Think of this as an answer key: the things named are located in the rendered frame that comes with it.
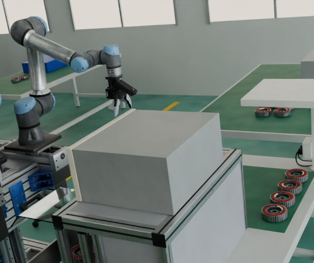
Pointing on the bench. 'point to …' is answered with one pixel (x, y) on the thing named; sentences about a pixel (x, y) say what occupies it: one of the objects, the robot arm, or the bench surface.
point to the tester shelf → (141, 233)
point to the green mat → (254, 222)
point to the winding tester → (147, 159)
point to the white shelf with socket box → (269, 90)
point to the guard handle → (30, 202)
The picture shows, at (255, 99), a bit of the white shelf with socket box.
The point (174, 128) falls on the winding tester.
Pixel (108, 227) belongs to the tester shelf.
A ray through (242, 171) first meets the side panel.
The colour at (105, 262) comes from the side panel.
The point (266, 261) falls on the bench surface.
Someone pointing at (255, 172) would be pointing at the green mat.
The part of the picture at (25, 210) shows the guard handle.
